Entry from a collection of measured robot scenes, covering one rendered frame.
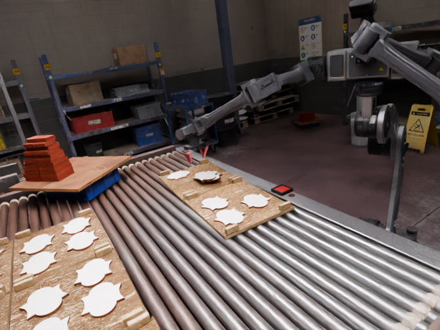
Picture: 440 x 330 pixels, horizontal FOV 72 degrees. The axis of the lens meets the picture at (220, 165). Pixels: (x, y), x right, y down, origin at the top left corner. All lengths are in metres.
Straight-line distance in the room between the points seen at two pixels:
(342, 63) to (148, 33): 5.19
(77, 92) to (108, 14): 1.63
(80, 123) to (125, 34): 1.95
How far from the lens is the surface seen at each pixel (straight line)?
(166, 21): 6.74
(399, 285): 1.06
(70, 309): 1.12
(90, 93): 5.60
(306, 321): 0.92
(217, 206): 1.40
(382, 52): 1.20
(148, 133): 5.87
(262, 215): 1.31
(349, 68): 1.73
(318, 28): 7.05
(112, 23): 6.37
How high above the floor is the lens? 1.60
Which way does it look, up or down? 20 degrees down
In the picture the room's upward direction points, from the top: 8 degrees counter-clockwise
